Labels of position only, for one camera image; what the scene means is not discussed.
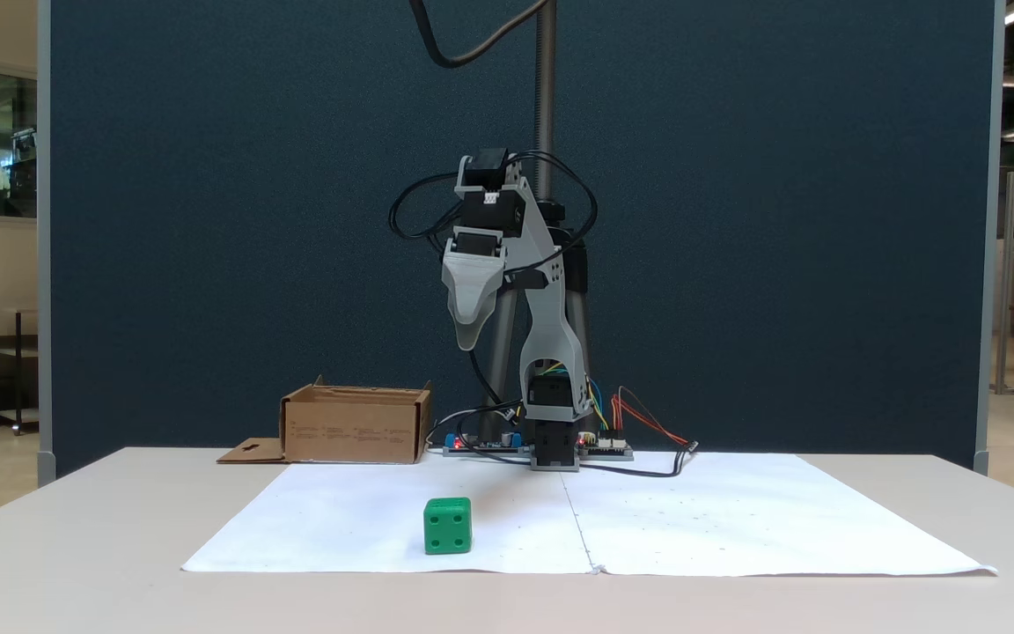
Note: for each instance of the framed wall window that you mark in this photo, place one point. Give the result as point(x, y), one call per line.
point(10, 141)

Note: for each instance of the blue power circuit board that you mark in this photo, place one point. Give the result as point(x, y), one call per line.
point(472, 445)

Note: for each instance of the motor controller circuit board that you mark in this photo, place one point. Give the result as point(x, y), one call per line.
point(606, 449)

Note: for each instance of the white paper sheet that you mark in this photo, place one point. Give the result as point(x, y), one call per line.
point(753, 519)
point(357, 519)

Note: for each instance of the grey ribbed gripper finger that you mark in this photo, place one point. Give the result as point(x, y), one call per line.
point(472, 295)

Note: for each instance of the black camera tripod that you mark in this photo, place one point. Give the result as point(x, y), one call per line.
point(545, 88)

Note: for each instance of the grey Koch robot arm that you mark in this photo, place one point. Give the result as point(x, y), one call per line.
point(551, 352)

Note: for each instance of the brown cardboard box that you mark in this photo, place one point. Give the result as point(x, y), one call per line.
point(349, 431)

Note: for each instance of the dark blue partition panel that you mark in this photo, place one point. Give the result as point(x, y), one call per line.
point(208, 220)

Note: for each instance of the green die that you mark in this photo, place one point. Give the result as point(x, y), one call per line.
point(448, 528)

